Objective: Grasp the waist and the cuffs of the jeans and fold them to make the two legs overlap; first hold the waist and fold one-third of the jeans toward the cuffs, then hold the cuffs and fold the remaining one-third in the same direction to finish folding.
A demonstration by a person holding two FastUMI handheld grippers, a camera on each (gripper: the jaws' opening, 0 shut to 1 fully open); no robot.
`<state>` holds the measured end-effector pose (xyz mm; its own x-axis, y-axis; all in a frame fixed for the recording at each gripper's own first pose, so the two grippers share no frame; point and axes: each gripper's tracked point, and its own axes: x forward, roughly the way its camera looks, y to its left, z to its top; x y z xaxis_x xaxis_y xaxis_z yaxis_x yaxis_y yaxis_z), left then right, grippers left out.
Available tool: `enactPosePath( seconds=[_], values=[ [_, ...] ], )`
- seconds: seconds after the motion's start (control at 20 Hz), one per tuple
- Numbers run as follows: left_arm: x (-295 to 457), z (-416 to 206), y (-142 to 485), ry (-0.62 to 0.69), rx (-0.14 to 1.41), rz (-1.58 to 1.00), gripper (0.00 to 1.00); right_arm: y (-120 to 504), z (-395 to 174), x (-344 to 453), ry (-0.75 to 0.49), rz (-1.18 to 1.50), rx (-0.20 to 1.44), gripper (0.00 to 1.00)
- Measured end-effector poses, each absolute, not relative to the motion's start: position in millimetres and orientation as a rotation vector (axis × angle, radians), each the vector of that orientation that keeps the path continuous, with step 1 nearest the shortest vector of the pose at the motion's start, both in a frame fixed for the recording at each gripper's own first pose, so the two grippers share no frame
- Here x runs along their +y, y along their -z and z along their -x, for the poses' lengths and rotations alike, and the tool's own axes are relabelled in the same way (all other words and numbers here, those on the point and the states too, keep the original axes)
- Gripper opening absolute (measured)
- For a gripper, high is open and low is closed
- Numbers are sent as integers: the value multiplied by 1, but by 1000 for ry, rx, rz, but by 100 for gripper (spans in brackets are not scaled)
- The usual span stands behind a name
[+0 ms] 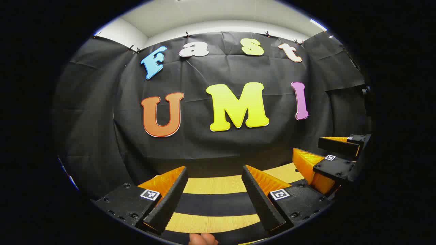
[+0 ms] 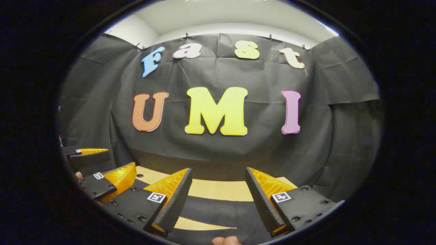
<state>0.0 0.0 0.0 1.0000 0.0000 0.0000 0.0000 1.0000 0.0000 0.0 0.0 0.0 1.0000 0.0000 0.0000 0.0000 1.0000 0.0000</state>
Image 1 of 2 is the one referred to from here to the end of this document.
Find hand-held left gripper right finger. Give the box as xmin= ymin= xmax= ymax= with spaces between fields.
xmin=242 ymin=165 xmax=332 ymax=233

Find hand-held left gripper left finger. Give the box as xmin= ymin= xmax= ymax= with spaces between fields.
xmin=91 ymin=166 xmax=189 ymax=235

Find black jeans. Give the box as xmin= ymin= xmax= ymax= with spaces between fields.
xmin=160 ymin=191 xmax=273 ymax=245

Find black backdrop cloth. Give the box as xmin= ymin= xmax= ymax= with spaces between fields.
xmin=53 ymin=31 xmax=372 ymax=201

